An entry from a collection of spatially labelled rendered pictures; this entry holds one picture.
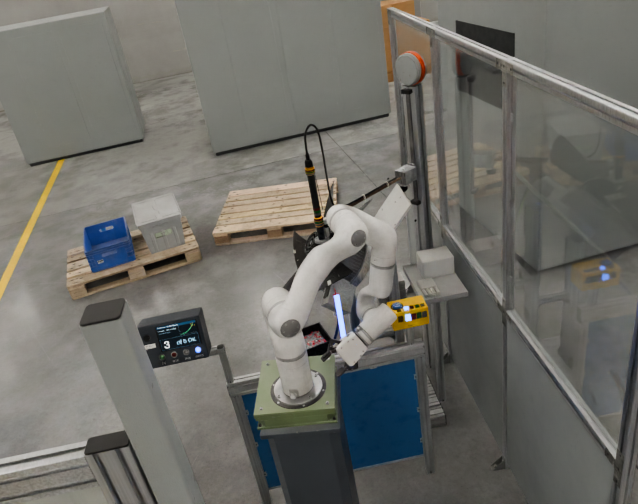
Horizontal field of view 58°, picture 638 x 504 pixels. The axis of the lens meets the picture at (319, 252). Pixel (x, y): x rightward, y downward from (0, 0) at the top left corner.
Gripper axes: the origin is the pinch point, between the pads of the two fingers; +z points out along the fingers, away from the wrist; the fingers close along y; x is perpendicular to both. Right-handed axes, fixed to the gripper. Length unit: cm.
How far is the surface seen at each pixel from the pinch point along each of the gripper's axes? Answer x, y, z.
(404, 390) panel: 33, 56, -16
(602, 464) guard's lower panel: -63, 59, -44
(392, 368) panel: 31, 41, -19
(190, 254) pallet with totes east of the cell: 341, 7, 35
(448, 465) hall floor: 44, 116, -8
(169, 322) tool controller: 35, -46, 37
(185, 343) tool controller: 34, -35, 38
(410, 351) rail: 25, 37, -30
